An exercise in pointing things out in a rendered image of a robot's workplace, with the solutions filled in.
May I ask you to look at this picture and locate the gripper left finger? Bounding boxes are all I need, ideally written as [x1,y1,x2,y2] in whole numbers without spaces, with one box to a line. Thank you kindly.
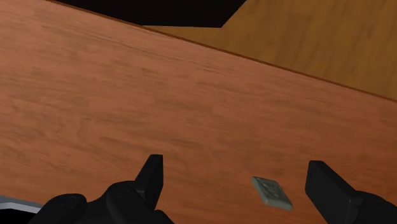
[28,154,174,224]

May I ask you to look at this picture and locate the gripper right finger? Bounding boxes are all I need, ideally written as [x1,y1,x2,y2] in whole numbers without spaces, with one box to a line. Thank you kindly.
[305,160,397,224]

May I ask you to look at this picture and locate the small grey flat block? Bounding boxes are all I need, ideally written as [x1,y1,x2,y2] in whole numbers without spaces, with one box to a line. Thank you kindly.
[251,176,293,211]

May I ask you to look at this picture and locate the grey flat slab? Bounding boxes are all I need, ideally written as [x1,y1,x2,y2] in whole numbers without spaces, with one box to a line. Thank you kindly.
[0,195,44,214]

